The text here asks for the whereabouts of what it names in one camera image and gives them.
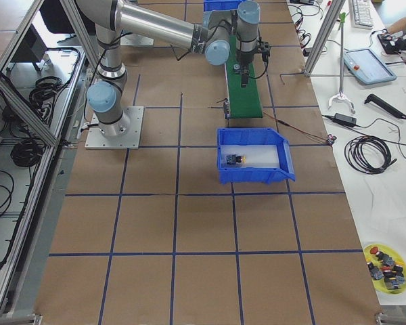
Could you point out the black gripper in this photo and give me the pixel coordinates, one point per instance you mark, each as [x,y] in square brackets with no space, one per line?
[245,61]

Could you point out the yellow push button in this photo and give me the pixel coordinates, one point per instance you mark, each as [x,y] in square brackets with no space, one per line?
[233,159]

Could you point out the yellow plate of buttons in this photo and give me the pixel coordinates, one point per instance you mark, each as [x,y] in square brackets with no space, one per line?
[386,267]

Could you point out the green conveyor belt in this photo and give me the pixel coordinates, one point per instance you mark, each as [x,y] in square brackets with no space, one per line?
[243,102]

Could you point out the blue source bin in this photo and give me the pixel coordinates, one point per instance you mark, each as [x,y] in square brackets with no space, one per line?
[220,5]

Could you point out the blue destination bin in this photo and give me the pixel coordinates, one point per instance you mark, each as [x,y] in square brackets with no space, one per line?
[255,136]

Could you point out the white foam pad destination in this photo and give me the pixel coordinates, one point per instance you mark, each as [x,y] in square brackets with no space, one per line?
[257,156]

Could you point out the reacher grabber tool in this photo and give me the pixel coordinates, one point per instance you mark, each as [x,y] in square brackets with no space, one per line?
[340,96]

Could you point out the teach pendant tablet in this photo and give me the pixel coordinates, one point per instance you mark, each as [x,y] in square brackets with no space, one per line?
[367,67]

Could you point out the black power adapter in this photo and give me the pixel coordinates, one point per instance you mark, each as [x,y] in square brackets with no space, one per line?
[344,120]

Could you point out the white keyboard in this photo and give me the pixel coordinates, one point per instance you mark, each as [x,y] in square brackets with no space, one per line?
[360,13]

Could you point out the aluminium frame post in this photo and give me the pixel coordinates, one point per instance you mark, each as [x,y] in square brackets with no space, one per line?
[322,36]

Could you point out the black handle tool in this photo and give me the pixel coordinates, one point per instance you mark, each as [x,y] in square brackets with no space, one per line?
[385,106]

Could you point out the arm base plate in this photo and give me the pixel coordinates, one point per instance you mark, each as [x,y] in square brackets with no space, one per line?
[126,133]
[135,40]

